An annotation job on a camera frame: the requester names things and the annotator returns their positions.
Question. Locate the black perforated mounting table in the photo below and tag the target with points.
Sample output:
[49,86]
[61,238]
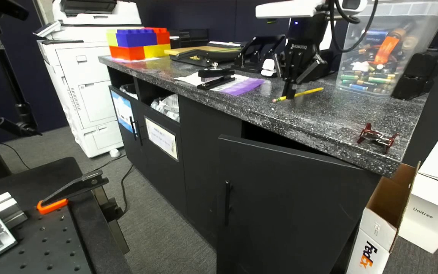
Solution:
[70,241]

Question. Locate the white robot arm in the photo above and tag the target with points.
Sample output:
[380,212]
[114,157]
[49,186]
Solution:
[328,9]

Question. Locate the orange handled table clamp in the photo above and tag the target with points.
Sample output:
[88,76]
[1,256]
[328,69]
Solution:
[61,197]

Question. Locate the colourful toy block stack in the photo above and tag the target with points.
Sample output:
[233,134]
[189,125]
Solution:
[134,44]

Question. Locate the black camera tripod arm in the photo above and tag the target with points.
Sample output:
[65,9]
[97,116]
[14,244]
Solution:
[26,125]

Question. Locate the white office printer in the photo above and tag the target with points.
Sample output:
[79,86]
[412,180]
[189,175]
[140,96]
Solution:
[71,40]

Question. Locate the black flat tray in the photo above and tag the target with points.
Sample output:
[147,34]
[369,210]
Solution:
[205,58]

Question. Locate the black counter cabinet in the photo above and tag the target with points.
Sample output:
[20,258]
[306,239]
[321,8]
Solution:
[278,186]

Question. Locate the FedEx cardboard box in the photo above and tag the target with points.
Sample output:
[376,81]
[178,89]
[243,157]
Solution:
[380,221]

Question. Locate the clear plastic storage bin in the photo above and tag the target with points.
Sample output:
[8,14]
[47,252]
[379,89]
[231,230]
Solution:
[388,35]

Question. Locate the black stapler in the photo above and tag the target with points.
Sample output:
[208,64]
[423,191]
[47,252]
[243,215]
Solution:
[211,78]

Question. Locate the purple sticky note pad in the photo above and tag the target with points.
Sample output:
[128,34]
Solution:
[240,87]

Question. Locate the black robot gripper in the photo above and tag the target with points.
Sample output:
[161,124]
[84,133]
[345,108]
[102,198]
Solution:
[301,58]

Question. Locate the white paper label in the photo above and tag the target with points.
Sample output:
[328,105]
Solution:
[161,137]

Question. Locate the white cardboard box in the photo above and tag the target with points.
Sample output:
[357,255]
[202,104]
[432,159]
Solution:
[420,220]

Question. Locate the red small clamp toy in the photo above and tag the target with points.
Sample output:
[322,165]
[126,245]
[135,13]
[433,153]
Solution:
[377,137]

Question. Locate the black tape dispenser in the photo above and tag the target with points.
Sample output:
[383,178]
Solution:
[418,75]

